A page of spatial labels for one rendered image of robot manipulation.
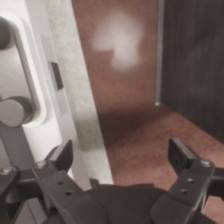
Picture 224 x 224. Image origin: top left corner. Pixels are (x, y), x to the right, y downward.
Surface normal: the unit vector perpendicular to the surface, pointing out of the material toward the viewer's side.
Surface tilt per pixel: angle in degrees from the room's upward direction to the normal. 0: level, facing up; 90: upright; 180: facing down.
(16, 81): 0
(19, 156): 90
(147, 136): 0
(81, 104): 0
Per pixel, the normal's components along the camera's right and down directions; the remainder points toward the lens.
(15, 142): 0.98, -0.18
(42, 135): -0.01, 0.25
